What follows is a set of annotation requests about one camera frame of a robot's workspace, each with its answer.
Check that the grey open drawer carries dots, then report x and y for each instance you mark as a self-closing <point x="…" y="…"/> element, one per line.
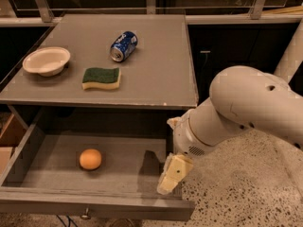
<point x="44" y="175"/>

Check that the metal drawer knob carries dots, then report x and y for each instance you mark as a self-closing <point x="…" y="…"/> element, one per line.
<point x="85" y="215"/>

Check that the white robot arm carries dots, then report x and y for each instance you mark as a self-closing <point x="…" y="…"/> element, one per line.
<point x="241" y="98"/>

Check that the green yellow sponge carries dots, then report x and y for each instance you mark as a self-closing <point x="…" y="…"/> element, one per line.
<point x="101" y="78"/>

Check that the orange fruit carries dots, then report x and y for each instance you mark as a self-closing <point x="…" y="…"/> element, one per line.
<point x="90" y="159"/>

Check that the blue soda can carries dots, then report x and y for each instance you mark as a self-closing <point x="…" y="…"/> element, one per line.
<point x="123" y="46"/>

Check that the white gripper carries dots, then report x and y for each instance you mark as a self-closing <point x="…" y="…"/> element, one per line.
<point x="186" y="136"/>

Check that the wooden box at left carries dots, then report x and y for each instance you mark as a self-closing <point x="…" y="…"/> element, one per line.
<point x="10" y="137"/>

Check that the white bowl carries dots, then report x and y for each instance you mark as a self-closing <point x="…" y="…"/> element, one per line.
<point x="47" y="61"/>

